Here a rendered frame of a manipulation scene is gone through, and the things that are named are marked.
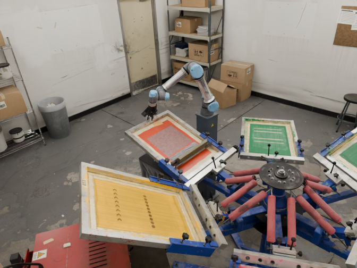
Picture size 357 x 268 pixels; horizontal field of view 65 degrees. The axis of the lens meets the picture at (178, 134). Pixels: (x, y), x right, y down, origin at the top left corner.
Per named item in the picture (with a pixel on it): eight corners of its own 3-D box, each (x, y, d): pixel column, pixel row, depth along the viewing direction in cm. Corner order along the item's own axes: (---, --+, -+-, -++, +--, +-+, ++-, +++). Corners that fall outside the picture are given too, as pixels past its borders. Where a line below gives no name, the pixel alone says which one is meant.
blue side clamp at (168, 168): (158, 165, 245) (158, 160, 241) (161, 162, 248) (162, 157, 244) (182, 186, 232) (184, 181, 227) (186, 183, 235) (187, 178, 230)
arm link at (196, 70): (215, 103, 294) (195, 59, 264) (221, 109, 281) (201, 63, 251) (206, 109, 294) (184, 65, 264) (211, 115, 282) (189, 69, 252)
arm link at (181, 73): (190, 56, 272) (152, 88, 279) (194, 59, 263) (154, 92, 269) (197, 65, 279) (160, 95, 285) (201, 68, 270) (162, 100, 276)
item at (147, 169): (143, 190, 302) (138, 158, 280) (146, 188, 304) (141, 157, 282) (174, 211, 274) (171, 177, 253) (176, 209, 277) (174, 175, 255)
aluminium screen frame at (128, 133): (124, 134, 266) (124, 131, 264) (167, 112, 302) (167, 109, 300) (184, 185, 232) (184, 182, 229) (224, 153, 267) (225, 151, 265)
